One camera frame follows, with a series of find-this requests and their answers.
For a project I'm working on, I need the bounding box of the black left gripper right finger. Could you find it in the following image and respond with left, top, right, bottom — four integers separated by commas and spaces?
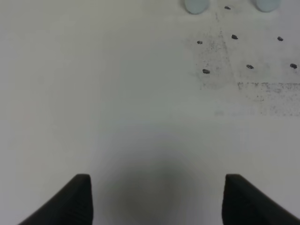
222, 174, 300, 225

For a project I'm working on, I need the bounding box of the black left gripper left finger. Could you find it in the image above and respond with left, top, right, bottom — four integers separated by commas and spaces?
20, 174, 94, 225

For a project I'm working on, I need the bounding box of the right blue porcelain teacup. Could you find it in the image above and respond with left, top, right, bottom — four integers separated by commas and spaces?
254, 0, 281, 13

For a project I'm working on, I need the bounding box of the blue porcelain teacup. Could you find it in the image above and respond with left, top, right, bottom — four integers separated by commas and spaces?
184, 0, 210, 15
254, 0, 281, 13

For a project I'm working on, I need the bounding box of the left blue porcelain teacup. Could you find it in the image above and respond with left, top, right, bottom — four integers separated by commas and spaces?
184, 0, 210, 15

